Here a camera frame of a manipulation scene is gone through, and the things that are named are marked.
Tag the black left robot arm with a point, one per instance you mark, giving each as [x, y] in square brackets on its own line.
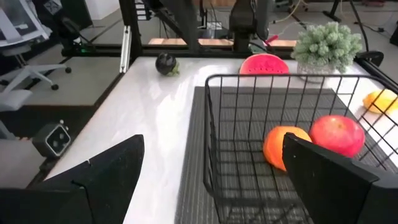
[245, 18]

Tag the white office chair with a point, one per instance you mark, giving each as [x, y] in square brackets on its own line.
[34, 70]

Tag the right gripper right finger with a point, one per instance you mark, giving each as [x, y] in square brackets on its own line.
[335, 186]

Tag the dark purple fruit green calyx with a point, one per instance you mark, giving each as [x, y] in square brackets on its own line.
[166, 63]

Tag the small grey camera box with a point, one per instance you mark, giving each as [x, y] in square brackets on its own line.
[53, 141]

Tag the green grape bunch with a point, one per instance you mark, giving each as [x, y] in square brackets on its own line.
[326, 46]

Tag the red watermelon slice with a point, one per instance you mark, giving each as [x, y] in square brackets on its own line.
[263, 64]

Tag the red apple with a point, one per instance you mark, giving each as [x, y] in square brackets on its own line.
[337, 135]

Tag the grey woven placemat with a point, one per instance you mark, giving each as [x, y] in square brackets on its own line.
[192, 155]

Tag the orange tangerine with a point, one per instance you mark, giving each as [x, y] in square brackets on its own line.
[273, 146]

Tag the white aluminium rail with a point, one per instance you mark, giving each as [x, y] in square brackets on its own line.
[125, 46]

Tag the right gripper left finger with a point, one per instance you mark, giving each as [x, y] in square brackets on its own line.
[93, 186]

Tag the yellow lemon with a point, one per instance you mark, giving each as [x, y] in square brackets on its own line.
[381, 101]

